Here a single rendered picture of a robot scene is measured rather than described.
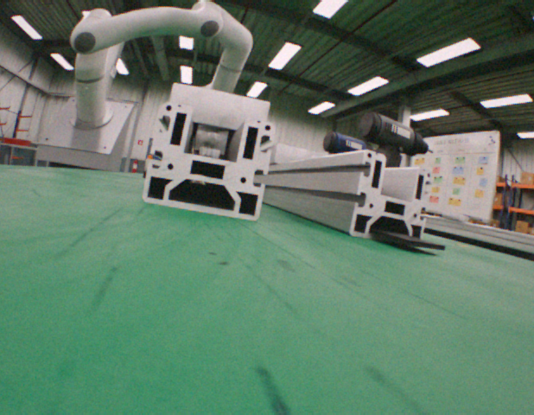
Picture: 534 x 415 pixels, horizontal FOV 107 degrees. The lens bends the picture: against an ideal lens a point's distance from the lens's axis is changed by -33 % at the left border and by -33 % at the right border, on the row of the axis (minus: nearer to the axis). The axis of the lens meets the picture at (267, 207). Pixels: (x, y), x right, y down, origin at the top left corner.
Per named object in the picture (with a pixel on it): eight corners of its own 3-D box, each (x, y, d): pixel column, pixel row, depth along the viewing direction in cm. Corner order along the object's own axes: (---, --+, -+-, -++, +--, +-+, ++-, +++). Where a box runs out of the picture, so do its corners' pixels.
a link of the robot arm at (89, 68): (71, 84, 77) (72, 22, 59) (82, 60, 87) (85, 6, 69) (103, 82, 82) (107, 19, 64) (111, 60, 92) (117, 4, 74)
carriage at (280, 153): (255, 176, 74) (260, 150, 73) (296, 184, 76) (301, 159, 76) (271, 175, 58) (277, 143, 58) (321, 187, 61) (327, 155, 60)
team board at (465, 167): (378, 273, 381) (403, 135, 370) (403, 274, 394) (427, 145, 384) (456, 312, 236) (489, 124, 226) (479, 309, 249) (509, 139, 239)
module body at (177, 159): (183, 183, 100) (187, 160, 100) (211, 188, 103) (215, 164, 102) (142, 201, 23) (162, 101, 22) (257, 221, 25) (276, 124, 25)
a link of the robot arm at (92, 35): (81, 43, 75) (69, 63, 67) (78, 14, 65) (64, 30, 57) (217, 28, 90) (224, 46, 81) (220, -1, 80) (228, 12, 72)
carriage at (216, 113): (171, 154, 45) (180, 112, 44) (238, 166, 47) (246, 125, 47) (159, 142, 29) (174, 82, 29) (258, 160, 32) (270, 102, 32)
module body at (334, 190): (236, 193, 105) (240, 169, 104) (263, 198, 107) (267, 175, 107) (348, 235, 28) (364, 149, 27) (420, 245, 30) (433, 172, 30)
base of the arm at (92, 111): (60, 123, 89) (56, 83, 75) (87, 98, 101) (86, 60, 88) (96, 136, 92) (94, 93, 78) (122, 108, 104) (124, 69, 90)
